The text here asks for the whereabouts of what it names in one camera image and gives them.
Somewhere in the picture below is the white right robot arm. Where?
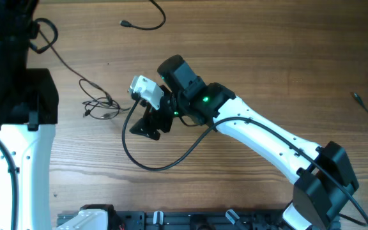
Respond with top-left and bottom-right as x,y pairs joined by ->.
124,55 -> 359,229

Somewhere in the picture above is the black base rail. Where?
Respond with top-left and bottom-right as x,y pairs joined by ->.
57,204 -> 292,230

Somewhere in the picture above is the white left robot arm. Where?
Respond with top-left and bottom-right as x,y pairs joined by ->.
0,1 -> 59,229

